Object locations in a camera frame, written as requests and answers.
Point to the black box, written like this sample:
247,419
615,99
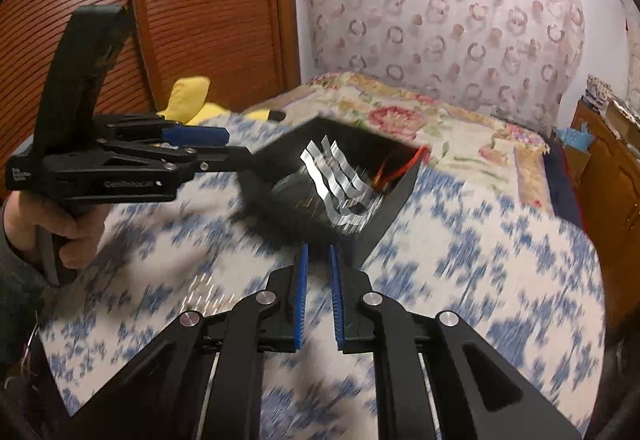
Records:
385,220

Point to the blue floral tablecloth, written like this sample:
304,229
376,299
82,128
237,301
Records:
475,280

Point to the person's left forearm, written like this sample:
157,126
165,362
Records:
17,290

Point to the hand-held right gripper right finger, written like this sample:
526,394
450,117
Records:
336,300

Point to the floral bedspread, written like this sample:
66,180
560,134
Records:
450,130

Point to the person's left hand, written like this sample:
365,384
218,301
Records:
70,225

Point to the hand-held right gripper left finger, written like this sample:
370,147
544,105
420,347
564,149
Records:
300,300

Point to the wooden side cabinet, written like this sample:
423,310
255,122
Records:
615,180

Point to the cardboard box with blue bag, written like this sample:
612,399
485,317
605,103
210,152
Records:
575,150

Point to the brown slatted wooden wardrobe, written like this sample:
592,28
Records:
200,20

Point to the yellow plush toy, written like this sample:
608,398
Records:
187,97

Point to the navy blanket with red edge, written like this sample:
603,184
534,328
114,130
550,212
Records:
567,190

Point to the circle patterned curtain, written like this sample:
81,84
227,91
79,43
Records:
440,10

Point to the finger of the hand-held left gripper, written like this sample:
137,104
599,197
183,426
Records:
220,153
200,135

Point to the pile of printed papers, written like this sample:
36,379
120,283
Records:
602,92

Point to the silver bangle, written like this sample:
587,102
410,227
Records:
320,180

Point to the flat cardboard box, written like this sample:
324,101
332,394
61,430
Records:
625,120

